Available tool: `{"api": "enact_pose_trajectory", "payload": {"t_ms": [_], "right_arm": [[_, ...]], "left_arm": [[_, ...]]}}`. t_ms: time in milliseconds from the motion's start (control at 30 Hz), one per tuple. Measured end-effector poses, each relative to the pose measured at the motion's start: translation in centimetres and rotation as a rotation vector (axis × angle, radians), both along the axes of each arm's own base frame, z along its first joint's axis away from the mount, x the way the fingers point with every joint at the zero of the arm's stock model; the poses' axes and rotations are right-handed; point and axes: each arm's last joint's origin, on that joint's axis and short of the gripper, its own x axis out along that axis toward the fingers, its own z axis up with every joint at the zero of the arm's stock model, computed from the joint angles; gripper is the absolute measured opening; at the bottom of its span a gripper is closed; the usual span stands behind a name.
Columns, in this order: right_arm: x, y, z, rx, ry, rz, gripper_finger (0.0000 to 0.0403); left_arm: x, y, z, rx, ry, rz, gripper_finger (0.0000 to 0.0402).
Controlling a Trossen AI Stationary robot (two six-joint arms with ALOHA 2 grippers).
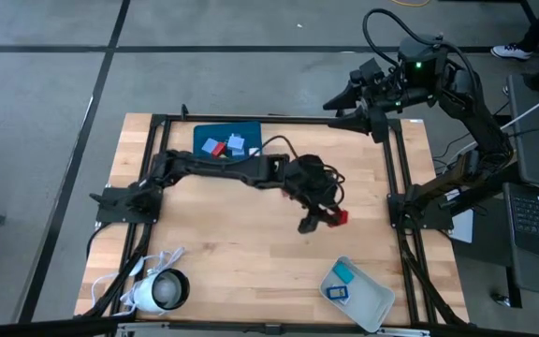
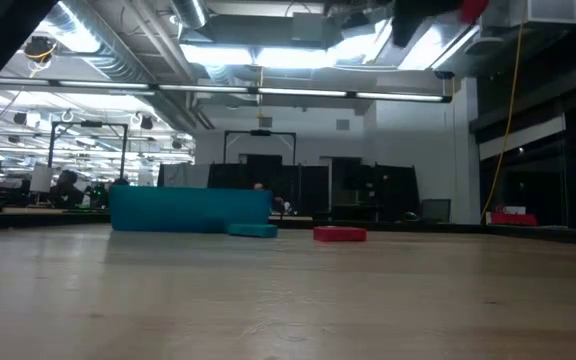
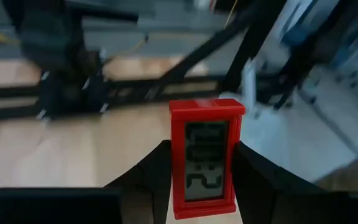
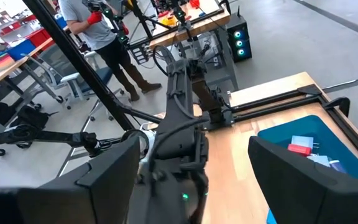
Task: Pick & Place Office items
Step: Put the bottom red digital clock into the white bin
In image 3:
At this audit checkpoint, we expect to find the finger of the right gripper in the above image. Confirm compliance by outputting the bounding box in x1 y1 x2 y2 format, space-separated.
35 72 62 121
86 75 111 115

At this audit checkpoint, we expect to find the red digital clock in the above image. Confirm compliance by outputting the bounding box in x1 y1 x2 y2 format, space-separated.
168 98 247 221

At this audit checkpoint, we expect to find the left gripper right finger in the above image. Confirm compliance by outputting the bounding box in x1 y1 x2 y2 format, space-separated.
232 140 351 224

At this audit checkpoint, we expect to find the black aluminium table frame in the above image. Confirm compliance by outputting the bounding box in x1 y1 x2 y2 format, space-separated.
0 0 358 122

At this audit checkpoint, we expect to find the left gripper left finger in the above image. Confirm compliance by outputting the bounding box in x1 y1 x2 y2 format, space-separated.
104 139 172 224

